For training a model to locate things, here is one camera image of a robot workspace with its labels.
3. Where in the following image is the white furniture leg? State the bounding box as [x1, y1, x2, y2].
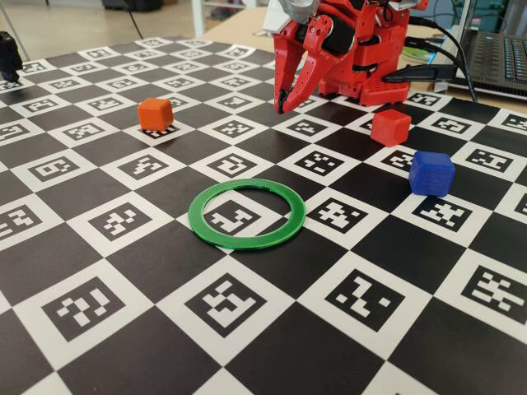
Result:
[191, 0, 207, 39]

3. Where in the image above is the orange cube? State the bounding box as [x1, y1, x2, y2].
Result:
[138, 97, 174, 132]

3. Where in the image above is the dark background object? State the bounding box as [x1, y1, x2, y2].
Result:
[101, 0, 164, 12]

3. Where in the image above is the black laptop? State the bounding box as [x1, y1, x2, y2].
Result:
[455, 28, 527, 98]

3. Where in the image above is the red cube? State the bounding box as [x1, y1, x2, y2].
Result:
[369, 109, 413, 147]

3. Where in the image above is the thin black cable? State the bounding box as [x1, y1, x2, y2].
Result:
[409, 16, 464, 50]

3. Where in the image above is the black white ArUco checkerboard mat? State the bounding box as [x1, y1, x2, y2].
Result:
[0, 35, 527, 395]

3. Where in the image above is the green flat ring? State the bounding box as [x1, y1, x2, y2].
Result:
[187, 178, 307, 251]

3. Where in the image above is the blue cube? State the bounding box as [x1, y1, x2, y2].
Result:
[408, 150, 456, 198]

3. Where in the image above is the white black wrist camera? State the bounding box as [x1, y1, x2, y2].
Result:
[262, 0, 320, 35]

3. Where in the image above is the black cable with plug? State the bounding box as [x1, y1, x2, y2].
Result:
[404, 35, 479, 103]

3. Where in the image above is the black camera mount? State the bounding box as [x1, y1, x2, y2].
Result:
[0, 30, 25, 82]

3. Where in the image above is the red gripper black motor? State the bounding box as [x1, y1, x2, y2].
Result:
[273, 2, 366, 115]

